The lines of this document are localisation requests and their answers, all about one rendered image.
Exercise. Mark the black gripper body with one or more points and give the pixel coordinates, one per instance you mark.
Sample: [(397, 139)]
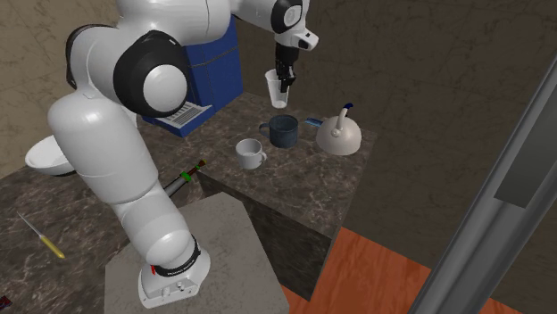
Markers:
[(286, 61)]

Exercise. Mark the clear drinking glass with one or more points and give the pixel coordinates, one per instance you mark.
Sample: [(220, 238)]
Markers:
[(277, 95)]

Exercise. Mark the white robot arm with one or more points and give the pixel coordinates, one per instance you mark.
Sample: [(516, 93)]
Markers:
[(108, 130)]

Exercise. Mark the small blue flat object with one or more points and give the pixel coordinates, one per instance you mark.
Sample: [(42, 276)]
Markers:
[(313, 122)]

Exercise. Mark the dark blue enamel mug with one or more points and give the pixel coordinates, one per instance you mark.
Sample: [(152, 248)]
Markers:
[(283, 130)]

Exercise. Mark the blue coffee machine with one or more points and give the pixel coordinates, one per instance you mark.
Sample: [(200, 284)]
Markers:
[(215, 74)]

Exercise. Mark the white ceramic mug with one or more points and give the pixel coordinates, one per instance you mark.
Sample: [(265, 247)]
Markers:
[(250, 154)]

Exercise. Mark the grey stone robot stand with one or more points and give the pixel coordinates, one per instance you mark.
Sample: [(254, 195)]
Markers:
[(226, 261)]

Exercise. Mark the white bowl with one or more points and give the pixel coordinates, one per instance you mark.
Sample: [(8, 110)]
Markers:
[(45, 158)]

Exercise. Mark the grey metal refrigerator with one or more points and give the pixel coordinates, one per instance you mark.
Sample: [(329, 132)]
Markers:
[(500, 217)]

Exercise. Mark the red and black object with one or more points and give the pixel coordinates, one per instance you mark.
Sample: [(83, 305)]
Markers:
[(3, 302)]

